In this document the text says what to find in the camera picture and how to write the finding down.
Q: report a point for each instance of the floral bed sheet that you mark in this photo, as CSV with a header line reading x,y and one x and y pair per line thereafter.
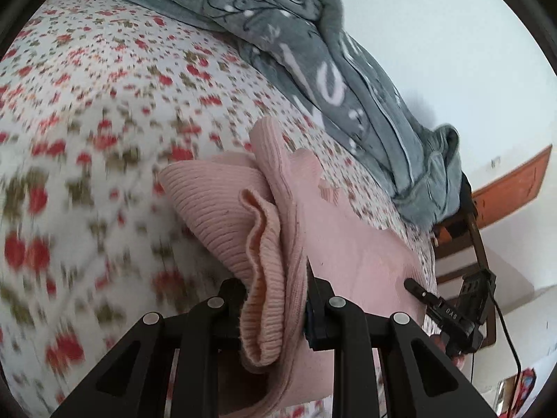
x,y
87,117

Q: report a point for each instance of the person's right hand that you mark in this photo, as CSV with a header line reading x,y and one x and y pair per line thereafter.
x,y
459,361

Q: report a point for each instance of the grey printed blanket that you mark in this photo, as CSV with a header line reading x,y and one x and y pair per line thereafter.
x,y
304,52

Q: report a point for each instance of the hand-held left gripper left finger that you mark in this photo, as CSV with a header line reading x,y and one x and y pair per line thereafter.
x,y
230,309

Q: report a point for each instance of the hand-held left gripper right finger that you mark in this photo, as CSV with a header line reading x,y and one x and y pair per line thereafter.
x,y
320,318

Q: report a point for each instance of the colourful printed object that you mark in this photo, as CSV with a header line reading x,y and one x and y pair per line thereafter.
x,y
526,381

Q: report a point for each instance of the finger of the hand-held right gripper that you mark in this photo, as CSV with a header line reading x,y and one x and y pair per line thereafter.
x,y
420,291

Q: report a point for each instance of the pink knit sweater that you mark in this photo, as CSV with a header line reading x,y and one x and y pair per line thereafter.
x,y
348,261

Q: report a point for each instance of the wooden bed frame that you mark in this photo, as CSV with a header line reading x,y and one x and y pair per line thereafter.
x,y
452,233

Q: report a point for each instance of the white wall switch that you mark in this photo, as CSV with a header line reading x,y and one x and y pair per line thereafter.
x,y
494,163

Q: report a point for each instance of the orange wooden door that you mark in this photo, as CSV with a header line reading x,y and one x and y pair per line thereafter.
x,y
513,187

